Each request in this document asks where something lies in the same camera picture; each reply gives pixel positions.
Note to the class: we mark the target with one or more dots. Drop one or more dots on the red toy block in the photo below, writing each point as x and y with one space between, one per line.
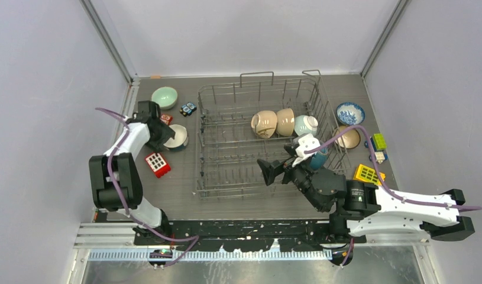
158 164

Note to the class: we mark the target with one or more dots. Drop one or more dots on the teal and white bowl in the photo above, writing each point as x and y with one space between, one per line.
180 140

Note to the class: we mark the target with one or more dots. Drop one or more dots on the red owl toy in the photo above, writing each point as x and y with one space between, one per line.
167 119

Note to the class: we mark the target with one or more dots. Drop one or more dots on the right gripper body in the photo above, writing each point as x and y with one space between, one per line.
299 176

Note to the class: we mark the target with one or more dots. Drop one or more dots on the yellow toy block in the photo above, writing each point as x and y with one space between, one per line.
366 174

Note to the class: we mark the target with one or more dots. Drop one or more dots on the beige bowl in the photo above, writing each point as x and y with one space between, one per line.
285 122
264 124

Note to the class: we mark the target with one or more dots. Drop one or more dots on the green blue toy car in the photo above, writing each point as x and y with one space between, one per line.
379 145

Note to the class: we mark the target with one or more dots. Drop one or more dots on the light green striped bowl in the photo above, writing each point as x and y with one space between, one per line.
305 124

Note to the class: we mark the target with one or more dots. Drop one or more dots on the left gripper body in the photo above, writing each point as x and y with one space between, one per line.
164 134

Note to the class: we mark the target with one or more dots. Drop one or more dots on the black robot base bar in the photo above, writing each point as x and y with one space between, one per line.
181 240

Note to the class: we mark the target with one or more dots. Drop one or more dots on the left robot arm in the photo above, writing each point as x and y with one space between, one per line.
115 182

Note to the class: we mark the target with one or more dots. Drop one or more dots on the dark teal painted bowl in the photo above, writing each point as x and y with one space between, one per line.
319 159

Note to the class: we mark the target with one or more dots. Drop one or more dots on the brown ribbed bowl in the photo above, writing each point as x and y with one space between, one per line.
350 140

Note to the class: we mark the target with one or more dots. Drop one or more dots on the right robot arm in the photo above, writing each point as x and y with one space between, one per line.
358 208

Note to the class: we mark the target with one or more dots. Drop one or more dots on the blue floral white bowl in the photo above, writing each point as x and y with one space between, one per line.
349 113

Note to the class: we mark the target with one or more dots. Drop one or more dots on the grey wire dish rack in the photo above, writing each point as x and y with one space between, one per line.
229 148

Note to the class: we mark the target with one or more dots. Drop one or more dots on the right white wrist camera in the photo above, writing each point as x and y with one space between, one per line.
300 149

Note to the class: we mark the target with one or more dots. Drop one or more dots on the pale green celadon bowl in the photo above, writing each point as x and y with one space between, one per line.
165 97

